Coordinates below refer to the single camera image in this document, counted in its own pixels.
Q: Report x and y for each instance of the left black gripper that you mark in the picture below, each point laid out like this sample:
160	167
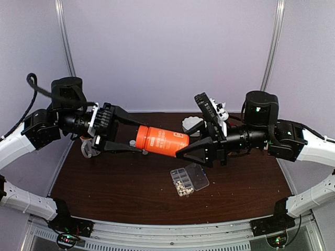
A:
102	142

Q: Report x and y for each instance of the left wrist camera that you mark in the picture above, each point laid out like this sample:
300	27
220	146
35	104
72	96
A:
100	119

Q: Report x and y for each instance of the aluminium frame post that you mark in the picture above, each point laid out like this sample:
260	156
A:
275	39
69	56

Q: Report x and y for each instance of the beige pills in organizer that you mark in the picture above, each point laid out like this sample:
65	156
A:
185	192

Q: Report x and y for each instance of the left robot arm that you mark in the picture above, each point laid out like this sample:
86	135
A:
68	113

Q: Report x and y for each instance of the right aluminium frame post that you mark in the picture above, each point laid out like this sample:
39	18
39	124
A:
275	39

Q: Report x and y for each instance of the taller small white bottle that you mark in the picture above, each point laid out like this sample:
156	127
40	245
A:
132	143

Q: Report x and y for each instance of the front aluminium rail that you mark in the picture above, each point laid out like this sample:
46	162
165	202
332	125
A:
236	235

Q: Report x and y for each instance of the orange pill bottle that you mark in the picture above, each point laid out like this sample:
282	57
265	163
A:
160	141

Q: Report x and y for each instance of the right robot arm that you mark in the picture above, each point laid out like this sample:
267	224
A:
260	129

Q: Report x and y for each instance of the left aluminium frame post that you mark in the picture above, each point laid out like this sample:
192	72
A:
69	56

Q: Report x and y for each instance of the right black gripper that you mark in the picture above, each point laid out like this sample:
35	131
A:
215	145

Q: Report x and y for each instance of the white floral mug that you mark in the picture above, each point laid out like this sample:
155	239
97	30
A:
87	148

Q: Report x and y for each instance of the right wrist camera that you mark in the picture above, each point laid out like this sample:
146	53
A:
212	111

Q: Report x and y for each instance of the white fluted bowl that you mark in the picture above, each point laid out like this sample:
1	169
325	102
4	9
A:
189	122

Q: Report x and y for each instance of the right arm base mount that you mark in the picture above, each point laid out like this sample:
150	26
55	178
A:
275	226

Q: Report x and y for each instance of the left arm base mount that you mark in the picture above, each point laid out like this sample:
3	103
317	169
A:
69	229

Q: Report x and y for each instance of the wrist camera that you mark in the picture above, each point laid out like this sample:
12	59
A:
100	119
212	111

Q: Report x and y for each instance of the white pills in organizer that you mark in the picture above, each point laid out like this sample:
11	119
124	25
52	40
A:
179	186

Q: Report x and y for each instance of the clear plastic pill organizer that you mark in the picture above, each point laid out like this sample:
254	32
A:
192	176

